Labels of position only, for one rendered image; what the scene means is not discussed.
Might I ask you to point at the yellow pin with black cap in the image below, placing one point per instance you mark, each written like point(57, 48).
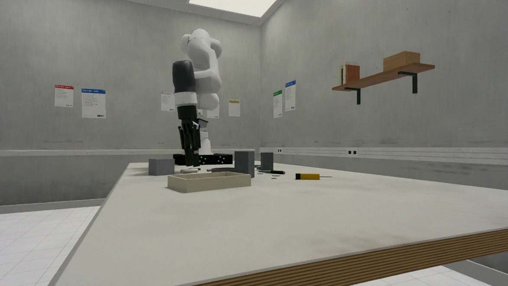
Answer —
point(309, 176)

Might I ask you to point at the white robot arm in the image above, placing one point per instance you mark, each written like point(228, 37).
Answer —
point(197, 82)

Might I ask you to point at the beige shallow open tray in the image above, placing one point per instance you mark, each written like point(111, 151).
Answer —
point(208, 181)

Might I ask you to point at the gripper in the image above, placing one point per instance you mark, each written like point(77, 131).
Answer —
point(189, 134)

